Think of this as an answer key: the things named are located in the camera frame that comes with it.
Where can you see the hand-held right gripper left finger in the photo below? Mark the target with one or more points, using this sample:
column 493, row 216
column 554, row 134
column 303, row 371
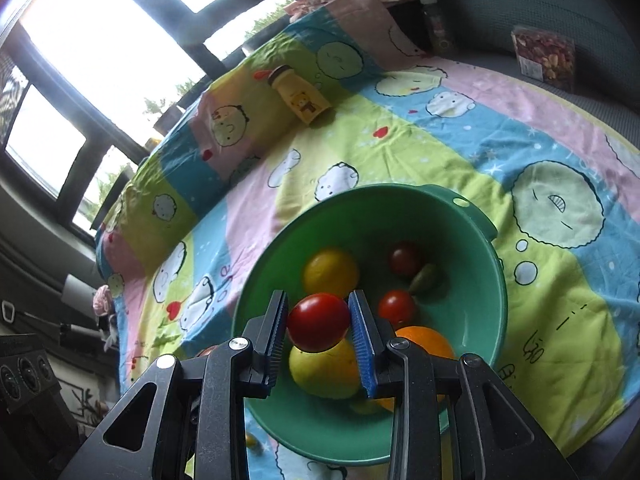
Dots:
column 277, row 342

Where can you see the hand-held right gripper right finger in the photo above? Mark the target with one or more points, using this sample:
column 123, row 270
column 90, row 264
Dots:
column 361, row 350

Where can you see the yellow-green lemon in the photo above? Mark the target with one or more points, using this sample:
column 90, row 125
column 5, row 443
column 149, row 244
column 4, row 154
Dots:
column 325, row 372

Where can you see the red cherry tomato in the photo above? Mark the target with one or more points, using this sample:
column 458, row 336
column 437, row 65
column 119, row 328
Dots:
column 318, row 322
column 397, row 308
column 406, row 259

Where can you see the orange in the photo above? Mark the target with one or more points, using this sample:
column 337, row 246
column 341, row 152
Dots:
column 425, row 342

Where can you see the yellow lemon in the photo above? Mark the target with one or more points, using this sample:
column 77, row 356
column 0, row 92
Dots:
column 330, row 270

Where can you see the green olive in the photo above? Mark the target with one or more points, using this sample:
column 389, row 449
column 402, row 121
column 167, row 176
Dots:
column 251, row 441
column 426, row 279

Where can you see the green plastic bowl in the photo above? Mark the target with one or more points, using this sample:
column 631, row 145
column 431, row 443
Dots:
column 450, row 240

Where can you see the white patterned cloth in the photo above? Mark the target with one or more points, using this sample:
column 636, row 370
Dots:
column 110, row 336

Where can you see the printed cartoon blanket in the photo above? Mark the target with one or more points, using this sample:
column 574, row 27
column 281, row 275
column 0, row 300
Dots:
column 450, row 160

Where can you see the yellow bear-print bottle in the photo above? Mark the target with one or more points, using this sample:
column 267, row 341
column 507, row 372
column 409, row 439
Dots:
column 300, row 97

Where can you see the black-framed window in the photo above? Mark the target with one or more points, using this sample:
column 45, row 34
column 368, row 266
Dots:
column 90, row 60

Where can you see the dark glass bottle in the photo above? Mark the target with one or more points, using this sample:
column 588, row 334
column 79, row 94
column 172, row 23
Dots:
column 436, row 25

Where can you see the clear box of nuts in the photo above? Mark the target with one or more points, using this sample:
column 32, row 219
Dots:
column 545, row 57

